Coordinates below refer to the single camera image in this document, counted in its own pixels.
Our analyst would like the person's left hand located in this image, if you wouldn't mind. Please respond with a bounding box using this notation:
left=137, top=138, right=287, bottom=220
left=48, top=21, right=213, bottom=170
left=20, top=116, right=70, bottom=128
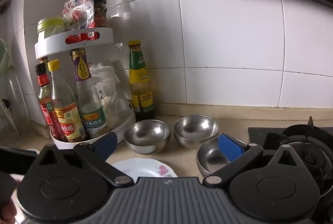
left=0, top=200, right=17, bottom=224

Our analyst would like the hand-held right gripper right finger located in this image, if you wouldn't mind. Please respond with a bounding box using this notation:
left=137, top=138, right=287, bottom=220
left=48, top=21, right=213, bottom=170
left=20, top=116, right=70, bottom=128
left=203, top=134, right=299, bottom=186

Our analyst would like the green and yellow label bottle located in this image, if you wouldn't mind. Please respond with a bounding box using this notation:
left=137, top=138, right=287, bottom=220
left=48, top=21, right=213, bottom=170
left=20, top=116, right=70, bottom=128
left=128, top=40, right=156, bottom=121

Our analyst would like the red label sauce bottle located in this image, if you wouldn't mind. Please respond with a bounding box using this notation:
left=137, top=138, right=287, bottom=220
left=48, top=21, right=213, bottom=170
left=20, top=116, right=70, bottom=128
left=35, top=63, right=61, bottom=140

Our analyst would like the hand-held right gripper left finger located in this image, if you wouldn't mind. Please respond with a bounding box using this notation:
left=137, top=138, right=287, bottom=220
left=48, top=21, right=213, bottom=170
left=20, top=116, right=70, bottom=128
left=25, top=132, right=134, bottom=186

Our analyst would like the white round tray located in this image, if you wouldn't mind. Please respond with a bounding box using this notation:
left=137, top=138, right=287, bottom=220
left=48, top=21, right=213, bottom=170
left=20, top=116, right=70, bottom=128
left=35, top=27, right=136, bottom=150

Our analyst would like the black burner grate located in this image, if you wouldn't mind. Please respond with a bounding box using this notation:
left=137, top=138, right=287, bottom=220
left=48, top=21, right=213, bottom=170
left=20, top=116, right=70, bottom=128
left=282, top=117, right=333, bottom=196

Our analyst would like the metal wire rack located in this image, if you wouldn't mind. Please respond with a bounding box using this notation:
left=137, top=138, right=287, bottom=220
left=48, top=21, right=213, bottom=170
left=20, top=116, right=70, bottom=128
left=0, top=65, right=22, bottom=138

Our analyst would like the glass jar with green lid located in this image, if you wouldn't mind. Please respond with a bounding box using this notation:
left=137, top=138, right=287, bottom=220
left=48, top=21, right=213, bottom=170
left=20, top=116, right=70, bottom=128
left=37, top=18, right=65, bottom=43

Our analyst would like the stainless steel bowl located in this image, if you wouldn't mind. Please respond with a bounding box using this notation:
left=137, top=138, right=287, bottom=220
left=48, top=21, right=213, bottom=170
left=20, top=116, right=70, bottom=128
left=173, top=115, right=220, bottom=149
left=124, top=120, right=171, bottom=155
left=196, top=138, right=247, bottom=180

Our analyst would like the clear bag of white powder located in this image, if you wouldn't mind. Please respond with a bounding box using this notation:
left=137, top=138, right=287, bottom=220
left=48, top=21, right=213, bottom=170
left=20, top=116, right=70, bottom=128
left=88, top=60, right=132, bottom=131

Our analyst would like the yellow cap vinegar bottle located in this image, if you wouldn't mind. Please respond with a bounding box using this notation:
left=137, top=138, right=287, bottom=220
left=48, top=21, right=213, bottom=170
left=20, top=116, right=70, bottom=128
left=47, top=59, right=87, bottom=143

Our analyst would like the dark jar with red label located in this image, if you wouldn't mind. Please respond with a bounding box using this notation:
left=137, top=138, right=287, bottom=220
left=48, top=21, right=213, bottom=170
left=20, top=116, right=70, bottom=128
left=93, top=0, right=108, bottom=28

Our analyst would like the black gas stove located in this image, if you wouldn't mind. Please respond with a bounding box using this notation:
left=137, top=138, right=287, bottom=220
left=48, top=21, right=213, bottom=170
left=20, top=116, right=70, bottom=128
left=248, top=116, right=333, bottom=224

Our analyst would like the red and white snack packet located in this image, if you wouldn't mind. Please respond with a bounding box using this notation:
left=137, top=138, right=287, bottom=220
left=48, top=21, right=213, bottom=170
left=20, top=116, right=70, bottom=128
left=62, top=0, right=101, bottom=45

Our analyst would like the green-label sauce bottle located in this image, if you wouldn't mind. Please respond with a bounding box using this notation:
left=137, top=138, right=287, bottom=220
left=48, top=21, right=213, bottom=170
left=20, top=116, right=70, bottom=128
left=70, top=49, right=108, bottom=138

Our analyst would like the white floral plate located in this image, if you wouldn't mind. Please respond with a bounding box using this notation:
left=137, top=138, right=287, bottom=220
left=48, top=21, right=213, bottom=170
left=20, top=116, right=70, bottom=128
left=112, top=158, right=179, bottom=183

